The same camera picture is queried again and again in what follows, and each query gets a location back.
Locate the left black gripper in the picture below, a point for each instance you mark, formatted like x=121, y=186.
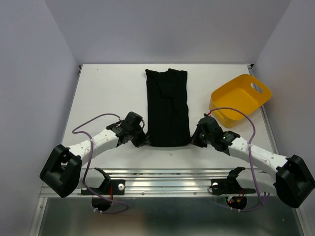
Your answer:
x=142, y=140

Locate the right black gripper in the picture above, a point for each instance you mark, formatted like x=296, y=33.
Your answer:
x=194, y=139

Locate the black t shirt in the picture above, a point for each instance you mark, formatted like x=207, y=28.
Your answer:
x=168, y=112

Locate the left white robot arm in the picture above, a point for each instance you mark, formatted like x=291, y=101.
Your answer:
x=63, y=172

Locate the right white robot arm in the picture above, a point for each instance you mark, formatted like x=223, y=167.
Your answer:
x=289, y=178

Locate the yellow plastic basket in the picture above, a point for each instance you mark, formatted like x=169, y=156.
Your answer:
x=244, y=93

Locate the aluminium mounting rail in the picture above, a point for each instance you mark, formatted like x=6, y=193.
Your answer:
x=140, y=183

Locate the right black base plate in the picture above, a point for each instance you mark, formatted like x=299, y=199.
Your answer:
x=228, y=186

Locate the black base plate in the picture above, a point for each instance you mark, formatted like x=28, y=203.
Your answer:
x=111, y=187
x=228, y=186

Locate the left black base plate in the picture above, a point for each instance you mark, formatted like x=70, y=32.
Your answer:
x=111, y=187

